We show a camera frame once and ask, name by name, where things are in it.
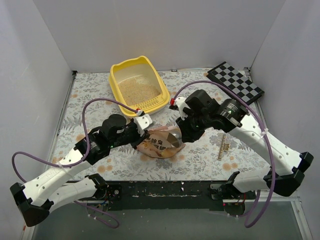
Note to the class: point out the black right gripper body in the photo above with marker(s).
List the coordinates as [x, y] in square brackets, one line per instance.
[186, 128]

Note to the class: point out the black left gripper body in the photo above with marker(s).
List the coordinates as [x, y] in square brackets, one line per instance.
[136, 137]

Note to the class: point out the pink cat litter bag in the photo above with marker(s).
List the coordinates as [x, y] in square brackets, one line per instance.
[157, 146]

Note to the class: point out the silver metal scoop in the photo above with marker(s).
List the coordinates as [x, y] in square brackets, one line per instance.
[175, 139]

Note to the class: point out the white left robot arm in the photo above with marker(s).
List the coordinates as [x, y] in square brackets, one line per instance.
[37, 198]

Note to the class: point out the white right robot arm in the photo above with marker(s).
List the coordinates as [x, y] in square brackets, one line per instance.
[287, 167]

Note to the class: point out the beige litter in box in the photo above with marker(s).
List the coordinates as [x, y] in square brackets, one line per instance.
[135, 92]

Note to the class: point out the yellow cat litter box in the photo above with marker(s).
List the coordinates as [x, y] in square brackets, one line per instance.
[142, 70]

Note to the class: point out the floral tablecloth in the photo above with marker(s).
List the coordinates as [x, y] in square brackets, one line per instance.
[90, 103]

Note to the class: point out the wooden ruler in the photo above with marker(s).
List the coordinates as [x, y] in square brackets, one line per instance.
[224, 147]

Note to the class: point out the black folding chessboard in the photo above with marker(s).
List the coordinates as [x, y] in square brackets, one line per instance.
[231, 78]

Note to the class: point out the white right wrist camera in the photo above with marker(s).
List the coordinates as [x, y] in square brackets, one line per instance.
[179, 104]

